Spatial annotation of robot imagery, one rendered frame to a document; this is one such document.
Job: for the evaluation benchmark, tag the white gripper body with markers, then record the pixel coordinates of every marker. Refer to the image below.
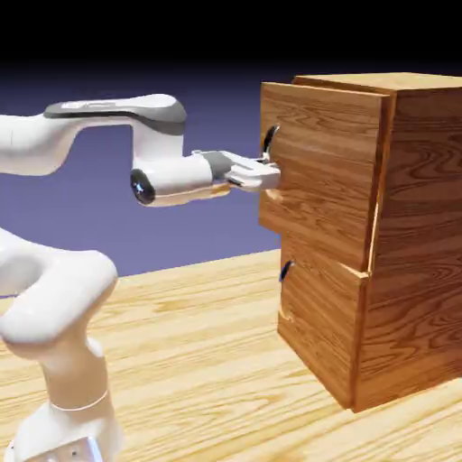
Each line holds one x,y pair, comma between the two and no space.
252,175

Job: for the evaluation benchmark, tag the large wooden cabinet door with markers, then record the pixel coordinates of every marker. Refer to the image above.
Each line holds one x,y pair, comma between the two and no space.
325,173

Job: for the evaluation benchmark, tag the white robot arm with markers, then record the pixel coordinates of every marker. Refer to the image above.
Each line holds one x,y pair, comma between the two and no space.
162,144

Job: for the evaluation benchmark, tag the small wooden cabinet door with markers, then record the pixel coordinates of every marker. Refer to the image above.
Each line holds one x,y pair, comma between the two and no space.
321,332

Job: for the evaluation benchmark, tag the light wooden cabinet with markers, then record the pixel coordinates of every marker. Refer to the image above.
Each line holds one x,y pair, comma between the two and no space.
415,234

